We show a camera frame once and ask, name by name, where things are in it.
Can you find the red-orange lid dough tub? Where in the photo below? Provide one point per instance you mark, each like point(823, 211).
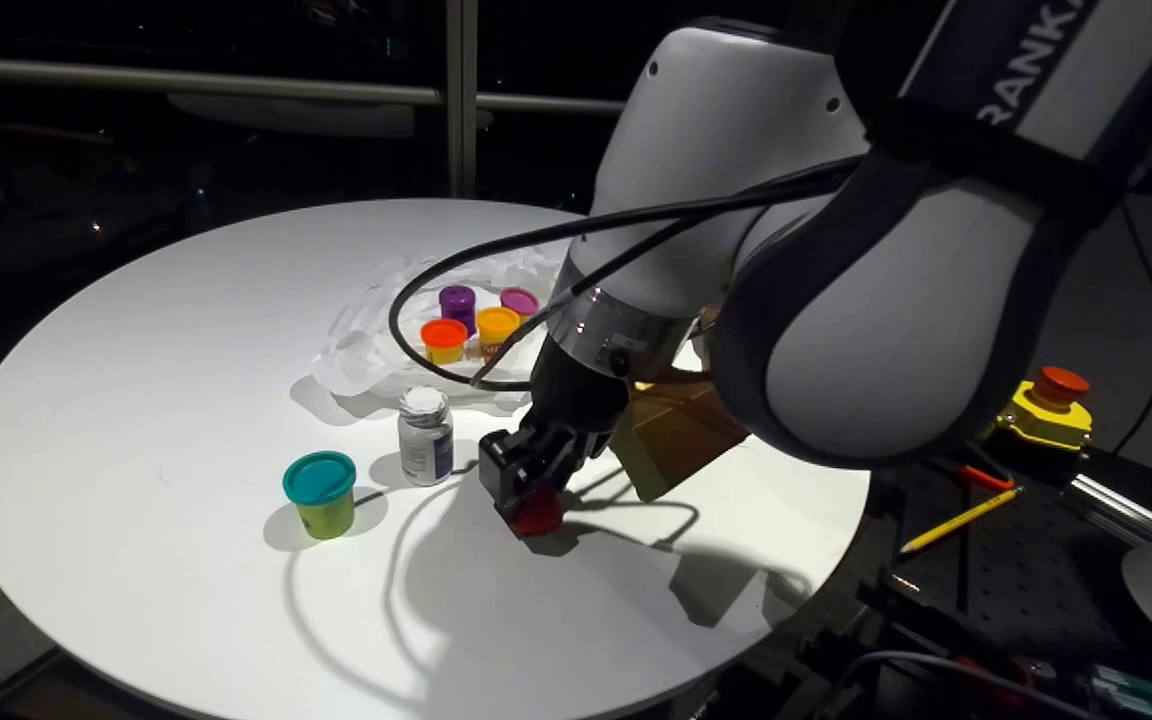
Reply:
point(446, 339)

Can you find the aluminium profile bar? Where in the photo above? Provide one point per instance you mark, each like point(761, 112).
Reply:
point(1119, 506)

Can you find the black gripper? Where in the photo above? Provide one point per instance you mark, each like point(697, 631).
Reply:
point(577, 400)

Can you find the teal lid dough tub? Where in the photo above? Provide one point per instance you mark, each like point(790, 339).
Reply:
point(321, 485)

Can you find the pink lid dough tub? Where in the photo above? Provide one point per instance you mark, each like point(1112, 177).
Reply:
point(522, 303)

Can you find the purple dough tub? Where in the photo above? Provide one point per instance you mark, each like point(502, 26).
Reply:
point(456, 303)

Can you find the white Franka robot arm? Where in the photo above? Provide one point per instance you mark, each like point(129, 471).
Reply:
point(896, 307)

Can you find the yellow pencil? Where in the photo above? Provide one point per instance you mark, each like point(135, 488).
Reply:
point(962, 521)

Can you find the red toy strawberry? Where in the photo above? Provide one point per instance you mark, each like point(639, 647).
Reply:
point(536, 515)

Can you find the grey window rail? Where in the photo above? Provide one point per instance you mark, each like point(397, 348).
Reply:
point(200, 81)

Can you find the yellow emergency stop button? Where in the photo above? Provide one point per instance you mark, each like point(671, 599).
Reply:
point(1050, 410)

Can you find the grey window post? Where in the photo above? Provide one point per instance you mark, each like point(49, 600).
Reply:
point(462, 94)

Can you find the white crumpled plastic bag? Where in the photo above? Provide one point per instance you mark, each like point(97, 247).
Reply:
point(362, 352)

